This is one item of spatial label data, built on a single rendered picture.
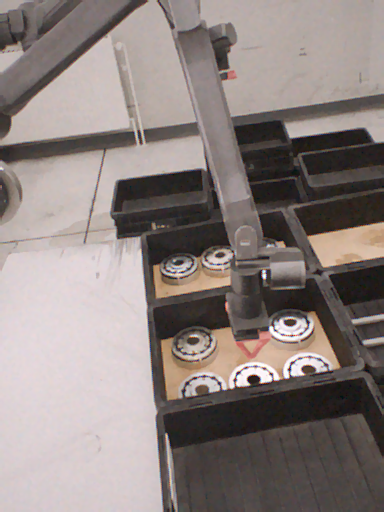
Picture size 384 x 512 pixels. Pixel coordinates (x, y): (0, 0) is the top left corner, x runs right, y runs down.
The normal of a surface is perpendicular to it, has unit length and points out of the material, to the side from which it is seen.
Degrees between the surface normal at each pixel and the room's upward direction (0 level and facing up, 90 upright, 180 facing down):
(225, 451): 0
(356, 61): 90
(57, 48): 69
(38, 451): 0
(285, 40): 90
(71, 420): 0
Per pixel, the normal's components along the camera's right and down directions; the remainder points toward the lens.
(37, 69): 0.00, 0.25
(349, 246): -0.15, -0.80
